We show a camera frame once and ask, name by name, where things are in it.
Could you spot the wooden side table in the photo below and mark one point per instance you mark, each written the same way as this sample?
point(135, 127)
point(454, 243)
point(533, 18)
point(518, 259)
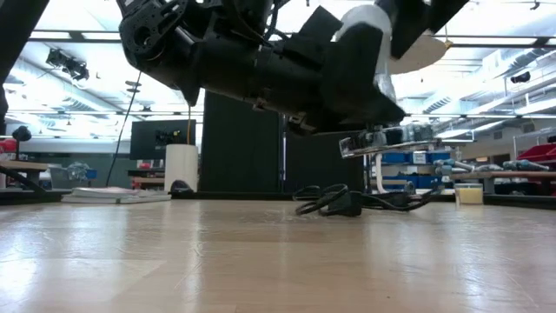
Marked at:
point(21, 166)

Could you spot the red storage bin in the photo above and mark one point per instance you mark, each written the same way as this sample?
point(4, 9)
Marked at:
point(540, 154)

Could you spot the small black ceiling device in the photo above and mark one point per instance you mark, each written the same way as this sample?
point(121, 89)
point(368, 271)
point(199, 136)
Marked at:
point(520, 77)

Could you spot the black partition panel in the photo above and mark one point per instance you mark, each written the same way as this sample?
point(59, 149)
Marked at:
point(239, 148)
point(321, 165)

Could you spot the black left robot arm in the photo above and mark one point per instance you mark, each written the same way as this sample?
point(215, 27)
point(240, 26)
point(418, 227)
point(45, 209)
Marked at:
point(147, 35)

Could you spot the yellow candle jar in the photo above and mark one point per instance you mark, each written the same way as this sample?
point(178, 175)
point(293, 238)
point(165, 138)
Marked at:
point(468, 195)

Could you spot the white lightbulb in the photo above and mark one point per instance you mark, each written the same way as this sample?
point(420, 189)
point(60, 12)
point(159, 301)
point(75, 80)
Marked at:
point(360, 15)

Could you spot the grey blue power tool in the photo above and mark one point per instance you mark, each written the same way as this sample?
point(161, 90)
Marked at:
point(523, 165)
point(456, 165)
point(490, 168)

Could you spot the chrome lamp stand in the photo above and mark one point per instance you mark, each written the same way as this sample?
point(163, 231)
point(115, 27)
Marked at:
point(391, 143)

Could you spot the red box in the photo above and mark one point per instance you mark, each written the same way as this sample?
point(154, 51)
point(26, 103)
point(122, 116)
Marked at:
point(8, 145)

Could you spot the black round-headed stand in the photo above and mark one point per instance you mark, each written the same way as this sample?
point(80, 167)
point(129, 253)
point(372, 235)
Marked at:
point(21, 134)

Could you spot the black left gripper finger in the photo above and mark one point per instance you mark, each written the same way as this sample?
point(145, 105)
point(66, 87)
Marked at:
point(352, 87)

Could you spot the black monitor screen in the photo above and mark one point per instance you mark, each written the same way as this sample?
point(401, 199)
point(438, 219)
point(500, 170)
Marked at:
point(147, 139)

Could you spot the wooden workbench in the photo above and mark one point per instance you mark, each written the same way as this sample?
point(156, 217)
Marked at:
point(512, 176)

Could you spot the black ceiling-mounted device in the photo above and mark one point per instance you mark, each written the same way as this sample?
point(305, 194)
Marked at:
point(69, 65)

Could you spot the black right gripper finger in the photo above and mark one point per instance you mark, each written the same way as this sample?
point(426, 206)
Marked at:
point(412, 21)

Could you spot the blue plastic bag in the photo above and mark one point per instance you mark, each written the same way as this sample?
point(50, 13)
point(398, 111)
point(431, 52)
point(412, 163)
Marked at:
point(80, 171)

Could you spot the low wooden shelf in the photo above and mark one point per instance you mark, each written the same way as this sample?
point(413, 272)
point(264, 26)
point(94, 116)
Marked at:
point(145, 179)

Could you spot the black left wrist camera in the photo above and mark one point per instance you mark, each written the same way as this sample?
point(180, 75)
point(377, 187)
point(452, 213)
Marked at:
point(319, 26)

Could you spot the blue storage bins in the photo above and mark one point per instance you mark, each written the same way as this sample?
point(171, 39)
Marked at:
point(393, 157)

